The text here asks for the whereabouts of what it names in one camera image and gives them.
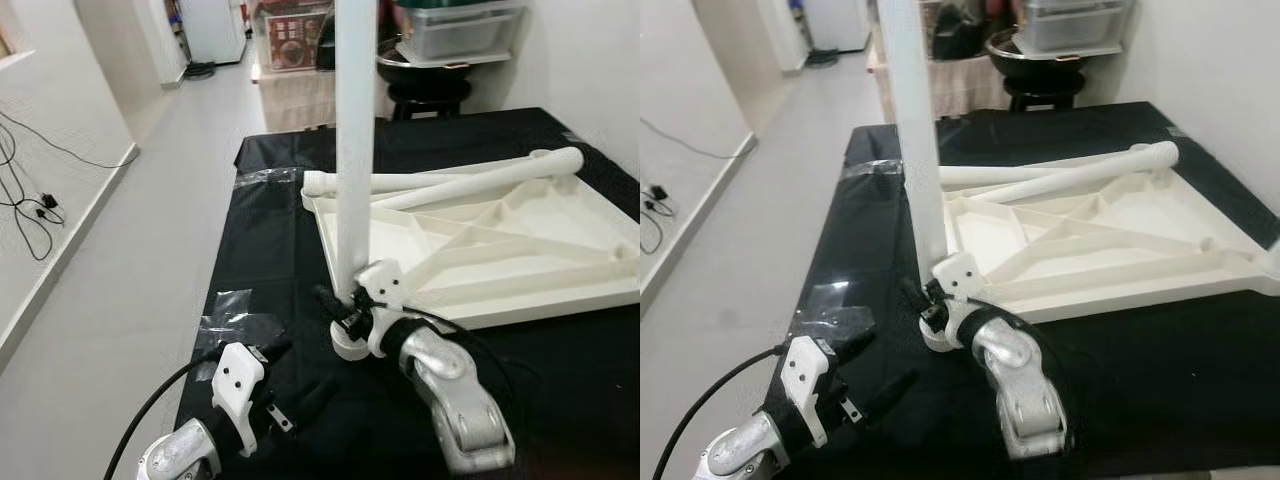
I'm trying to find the white plastic table leg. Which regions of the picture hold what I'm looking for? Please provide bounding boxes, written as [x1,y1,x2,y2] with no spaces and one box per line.
[876,0,953,291]
[940,163,1086,191]
[333,0,381,301]
[302,168,481,198]
[375,147,586,213]
[985,140,1181,206]

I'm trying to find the black table cloth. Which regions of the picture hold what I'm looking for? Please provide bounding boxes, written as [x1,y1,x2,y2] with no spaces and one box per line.
[775,100,1280,480]
[175,108,641,480]

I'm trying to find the white plastic table top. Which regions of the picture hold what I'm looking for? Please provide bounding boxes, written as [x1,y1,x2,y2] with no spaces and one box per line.
[300,150,641,363]
[918,140,1280,353]

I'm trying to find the beige tablecloth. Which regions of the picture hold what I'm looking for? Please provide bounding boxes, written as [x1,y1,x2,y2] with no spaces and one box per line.
[870,55,1011,121]
[250,68,396,131]

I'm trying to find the black round stool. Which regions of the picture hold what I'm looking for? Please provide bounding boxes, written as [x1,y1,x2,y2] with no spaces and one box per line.
[1005,78,1086,113]
[388,85,471,121]

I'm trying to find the black bag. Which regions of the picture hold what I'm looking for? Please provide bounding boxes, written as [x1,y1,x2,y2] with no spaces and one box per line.
[930,0,996,61]
[318,10,341,71]

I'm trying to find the red printed box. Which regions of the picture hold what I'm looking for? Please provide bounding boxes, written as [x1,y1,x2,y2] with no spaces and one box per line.
[255,5,326,73]

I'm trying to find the white fridge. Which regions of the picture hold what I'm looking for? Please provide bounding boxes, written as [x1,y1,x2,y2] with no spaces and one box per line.
[178,0,248,66]
[800,0,871,53]

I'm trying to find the clear plastic storage box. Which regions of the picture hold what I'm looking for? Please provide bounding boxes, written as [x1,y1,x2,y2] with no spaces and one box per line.
[1020,0,1136,53]
[400,5,526,63]

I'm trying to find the green round lid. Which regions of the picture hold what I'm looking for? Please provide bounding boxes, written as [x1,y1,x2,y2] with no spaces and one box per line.
[395,0,526,13]

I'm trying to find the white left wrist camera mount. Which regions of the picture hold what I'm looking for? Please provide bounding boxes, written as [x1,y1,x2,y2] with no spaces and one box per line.
[212,342,267,458]
[780,335,831,448]

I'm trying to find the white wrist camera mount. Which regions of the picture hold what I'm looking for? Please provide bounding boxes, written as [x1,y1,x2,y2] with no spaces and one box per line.
[780,335,831,448]
[355,260,409,356]
[212,342,267,458]
[930,252,986,346]

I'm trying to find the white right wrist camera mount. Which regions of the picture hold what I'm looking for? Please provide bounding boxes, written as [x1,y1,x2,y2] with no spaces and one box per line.
[930,252,986,346]
[355,260,409,356]

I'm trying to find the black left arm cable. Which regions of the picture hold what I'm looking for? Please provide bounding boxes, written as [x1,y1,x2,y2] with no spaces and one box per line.
[103,358,223,480]
[652,345,791,480]

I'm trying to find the looped black cable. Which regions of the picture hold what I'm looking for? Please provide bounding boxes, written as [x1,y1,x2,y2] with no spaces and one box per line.
[640,190,666,256]
[0,125,63,263]

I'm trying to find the thin black cable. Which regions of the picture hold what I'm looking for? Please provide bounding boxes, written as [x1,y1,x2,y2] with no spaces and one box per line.
[640,118,756,161]
[0,108,139,169]

